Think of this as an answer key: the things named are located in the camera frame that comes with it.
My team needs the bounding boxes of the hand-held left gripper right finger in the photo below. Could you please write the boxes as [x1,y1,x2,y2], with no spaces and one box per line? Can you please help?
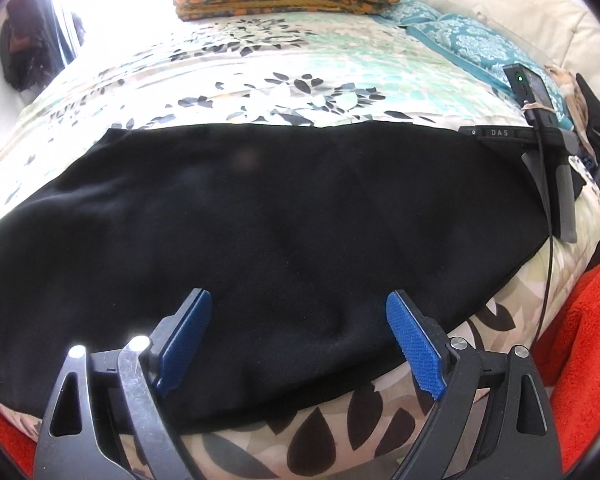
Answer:
[385,290,566,480]

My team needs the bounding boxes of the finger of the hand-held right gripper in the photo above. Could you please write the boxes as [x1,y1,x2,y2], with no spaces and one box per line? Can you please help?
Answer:
[457,125,537,150]

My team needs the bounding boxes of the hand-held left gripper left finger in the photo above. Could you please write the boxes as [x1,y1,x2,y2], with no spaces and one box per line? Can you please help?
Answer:
[32,288,213,480]

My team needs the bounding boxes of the black pants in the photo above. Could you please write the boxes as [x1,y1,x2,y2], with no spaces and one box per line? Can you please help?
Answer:
[0,121,561,433]

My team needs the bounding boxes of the beige cloth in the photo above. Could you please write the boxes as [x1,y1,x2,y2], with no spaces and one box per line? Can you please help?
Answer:
[544,64,578,133]

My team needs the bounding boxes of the black cloth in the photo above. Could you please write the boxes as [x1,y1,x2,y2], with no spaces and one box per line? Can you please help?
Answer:
[574,72,600,143]

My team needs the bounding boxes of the large teal damask pillow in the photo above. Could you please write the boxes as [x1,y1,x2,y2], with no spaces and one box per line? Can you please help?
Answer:
[406,14,568,113]

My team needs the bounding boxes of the small teal damask pillow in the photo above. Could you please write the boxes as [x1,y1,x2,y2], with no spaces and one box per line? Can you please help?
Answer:
[389,0,442,27]

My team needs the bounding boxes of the floral bed sheet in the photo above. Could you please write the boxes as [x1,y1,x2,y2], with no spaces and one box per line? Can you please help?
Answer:
[0,0,600,480]

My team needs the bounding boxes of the dark bag near window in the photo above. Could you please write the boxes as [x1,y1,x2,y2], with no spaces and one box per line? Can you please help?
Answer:
[0,0,83,93]

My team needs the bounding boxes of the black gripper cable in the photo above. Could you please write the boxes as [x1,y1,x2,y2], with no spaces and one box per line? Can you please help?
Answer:
[532,120,557,343]

